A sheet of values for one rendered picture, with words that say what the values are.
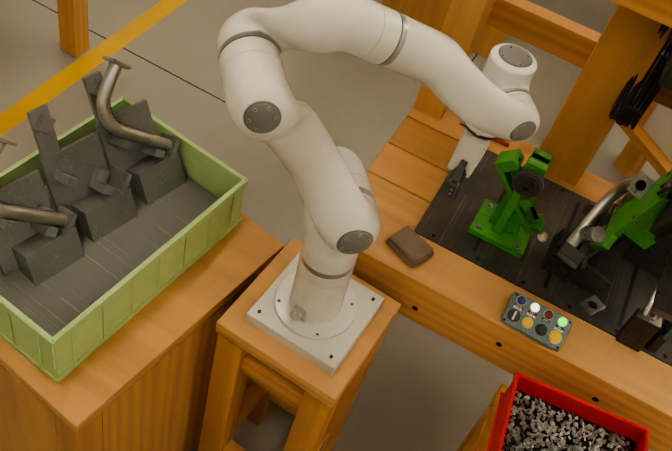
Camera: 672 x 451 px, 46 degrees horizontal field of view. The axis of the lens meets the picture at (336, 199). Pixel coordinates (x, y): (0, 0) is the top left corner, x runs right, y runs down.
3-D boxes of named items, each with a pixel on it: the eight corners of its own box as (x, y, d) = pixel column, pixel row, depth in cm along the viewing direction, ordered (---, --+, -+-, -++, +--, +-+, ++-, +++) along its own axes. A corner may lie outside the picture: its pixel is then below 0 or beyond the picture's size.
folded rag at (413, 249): (384, 242, 197) (387, 235, 195) (406, 229, 202) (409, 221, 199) (411, 269, 193) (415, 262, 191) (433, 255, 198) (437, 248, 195)
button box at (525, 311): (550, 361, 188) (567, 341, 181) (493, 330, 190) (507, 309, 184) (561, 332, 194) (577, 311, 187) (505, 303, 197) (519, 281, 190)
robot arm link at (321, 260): (306, 281, 164) (324, 205, 146) (290, 212, 175) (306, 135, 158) (361, 276, 167) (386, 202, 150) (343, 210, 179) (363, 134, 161)
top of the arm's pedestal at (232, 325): (331, 409, 174) (335, 400, 171) (214, 331, 181) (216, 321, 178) (398, 312, 195) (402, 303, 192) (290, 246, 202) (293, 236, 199)
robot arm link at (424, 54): (421, 64, 117) (557, 121, 133) (394, -1, 127) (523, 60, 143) (385, 105, 122) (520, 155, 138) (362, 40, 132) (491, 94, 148)
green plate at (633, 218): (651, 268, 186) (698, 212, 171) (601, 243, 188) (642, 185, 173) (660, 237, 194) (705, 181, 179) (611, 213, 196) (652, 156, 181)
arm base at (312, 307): (317, 356, 174) (332, 309, 160) (256, 302, 181) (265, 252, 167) (371, 307, 185) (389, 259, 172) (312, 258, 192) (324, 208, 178)
